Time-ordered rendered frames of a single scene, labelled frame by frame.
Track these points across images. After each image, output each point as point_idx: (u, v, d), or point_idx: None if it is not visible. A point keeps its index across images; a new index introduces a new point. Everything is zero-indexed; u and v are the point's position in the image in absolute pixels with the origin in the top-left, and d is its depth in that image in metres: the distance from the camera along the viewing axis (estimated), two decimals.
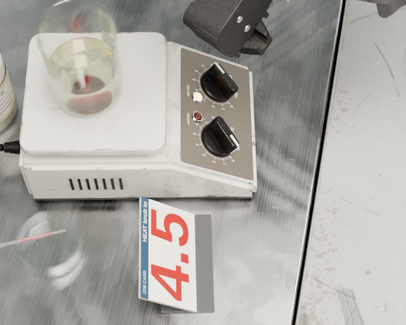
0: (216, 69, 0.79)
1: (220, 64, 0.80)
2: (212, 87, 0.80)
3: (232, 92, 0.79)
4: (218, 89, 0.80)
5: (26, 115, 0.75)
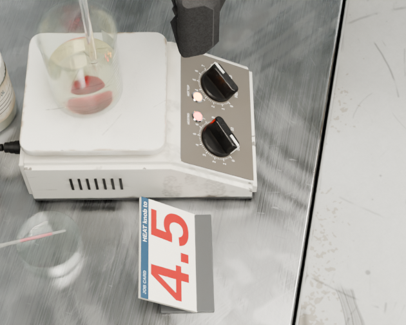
0: (216, 69, 0.79)
1: (220, 64, 0.80)
2: (212, 87, 0.80)
3: (232, 92, 0.79)
4: (218, 89, 0.80)
5: (26, 115, 0.75)
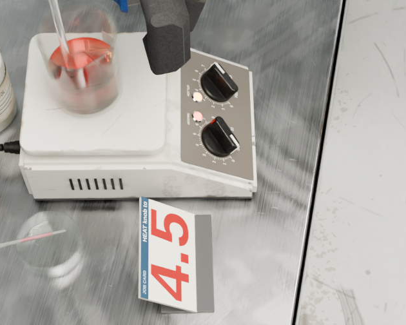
0: (216, 69, 0.79)
1: (220, 64, 0.80)
2: (212, 87, 0.80)
3: (232, 92, 0.79)
4: (218, 89, 0.80)
5: (26, 115, 0.75)
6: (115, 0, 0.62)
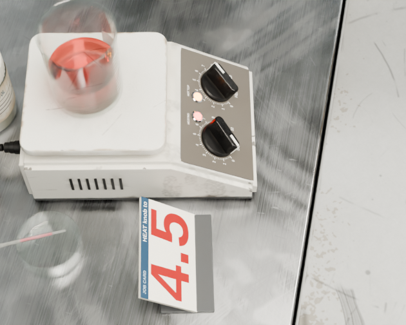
0: (216, 69, 0.79)
1: (220, 64, 0.80)
2: (212, 87, 0.80)
3: (232, 92, 0.79)
4: (218, 89, 0.80)
5: (26, 115, 0.75)
6: None
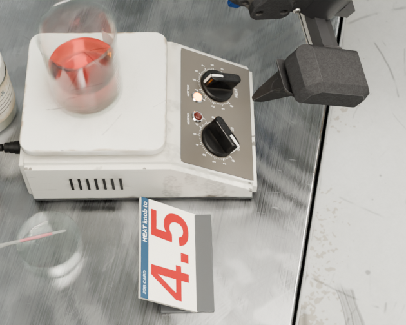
0: (217, 79, 0.79)
1: (214, 72, 0.79)
2: (219, 91, 0.80)
3: (238, 83, 0.80)
4: (223, 88, 0.81)
5: (26, 115, 0.75)
6: None
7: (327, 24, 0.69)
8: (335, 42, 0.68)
